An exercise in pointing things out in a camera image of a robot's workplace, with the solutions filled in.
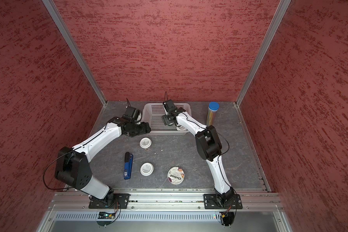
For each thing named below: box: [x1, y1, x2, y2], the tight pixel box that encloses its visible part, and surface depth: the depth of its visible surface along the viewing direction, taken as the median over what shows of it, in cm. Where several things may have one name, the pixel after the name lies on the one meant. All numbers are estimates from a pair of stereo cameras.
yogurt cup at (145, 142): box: [139, 137, 152, 149], surface depth 91 cm
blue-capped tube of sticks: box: [206, 101, 220, 127], surface depth 94 cm
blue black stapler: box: [123, 151, 134, 180], surface depth 85 cm
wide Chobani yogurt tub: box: [167, 166, 186, 186], surface depth 79 cm
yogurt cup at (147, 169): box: [139, 162, 155, 177], surface depth 80 cm
